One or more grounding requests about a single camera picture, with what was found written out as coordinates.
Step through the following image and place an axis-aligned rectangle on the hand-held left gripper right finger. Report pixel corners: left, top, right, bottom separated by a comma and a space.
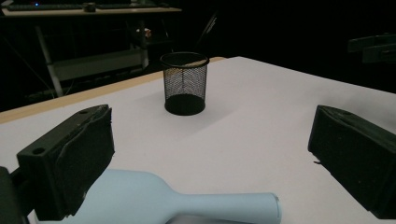
307, 105, 396, 220

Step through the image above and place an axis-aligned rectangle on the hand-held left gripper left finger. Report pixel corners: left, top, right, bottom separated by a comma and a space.
17, 104, 116, 222

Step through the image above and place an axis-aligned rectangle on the black mesh pen holder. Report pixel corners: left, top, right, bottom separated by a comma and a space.
160, 51, 210, 117

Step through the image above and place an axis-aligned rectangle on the wooden desk with white legs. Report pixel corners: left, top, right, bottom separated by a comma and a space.
0, 6, 183, 98

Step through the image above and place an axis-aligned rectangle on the black keyboard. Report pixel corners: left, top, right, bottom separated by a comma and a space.
6, 3, 84, 12

